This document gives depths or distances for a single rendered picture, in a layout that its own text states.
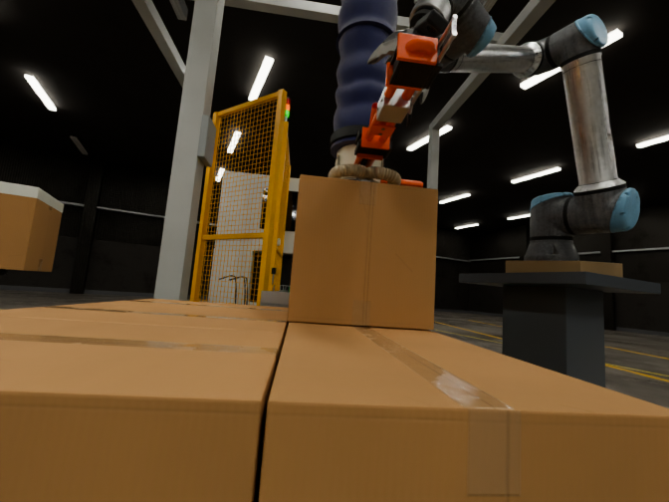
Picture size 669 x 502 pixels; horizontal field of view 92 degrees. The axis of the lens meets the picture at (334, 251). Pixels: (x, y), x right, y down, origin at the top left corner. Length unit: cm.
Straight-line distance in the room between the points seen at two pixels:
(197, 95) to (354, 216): 197
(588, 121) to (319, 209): 100
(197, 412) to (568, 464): 32
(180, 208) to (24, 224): 79
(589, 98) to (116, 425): 149
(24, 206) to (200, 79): 136
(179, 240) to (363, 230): 167
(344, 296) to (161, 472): 64
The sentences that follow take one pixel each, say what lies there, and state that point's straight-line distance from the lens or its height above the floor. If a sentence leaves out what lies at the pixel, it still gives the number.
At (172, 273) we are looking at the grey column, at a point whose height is 67.
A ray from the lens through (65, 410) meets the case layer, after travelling 34.
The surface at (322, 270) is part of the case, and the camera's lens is 87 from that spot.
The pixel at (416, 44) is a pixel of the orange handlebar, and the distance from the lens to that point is 69.
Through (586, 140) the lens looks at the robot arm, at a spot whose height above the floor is 122.
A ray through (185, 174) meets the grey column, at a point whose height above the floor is 134.
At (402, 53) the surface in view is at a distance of 68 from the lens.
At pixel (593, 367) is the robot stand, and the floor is 43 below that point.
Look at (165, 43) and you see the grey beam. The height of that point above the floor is 310.
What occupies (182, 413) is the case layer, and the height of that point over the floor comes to 53.
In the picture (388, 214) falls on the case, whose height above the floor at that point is 86.
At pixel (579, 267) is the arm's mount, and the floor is 78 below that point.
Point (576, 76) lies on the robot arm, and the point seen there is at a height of 142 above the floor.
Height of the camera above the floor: 64
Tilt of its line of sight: 7 degrees up
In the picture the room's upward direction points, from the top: 4 degrees clockwise
